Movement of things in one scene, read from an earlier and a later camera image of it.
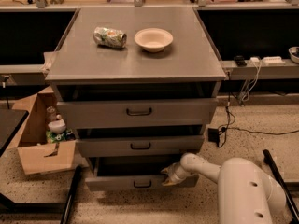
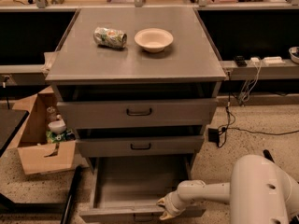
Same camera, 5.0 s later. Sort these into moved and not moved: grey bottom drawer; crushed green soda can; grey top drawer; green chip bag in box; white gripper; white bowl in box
Moved: grey bottom drawer; white gripper
Not moved: white bowl in box; crushed green soda can; green chip bag in box; grey top drawer
